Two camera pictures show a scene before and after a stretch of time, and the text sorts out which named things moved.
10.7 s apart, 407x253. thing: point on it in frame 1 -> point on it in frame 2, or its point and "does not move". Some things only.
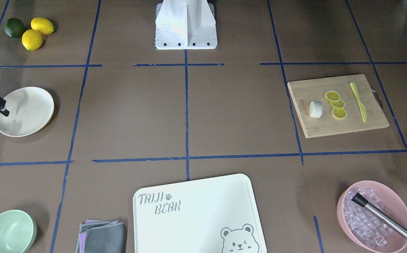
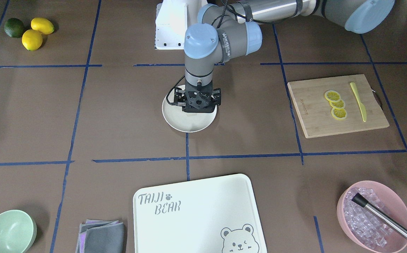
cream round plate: [30, 108] -> [186, 122]
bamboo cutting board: [336, 105] does not move
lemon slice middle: [340, 104] does not move
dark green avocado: [14, 27] does not move
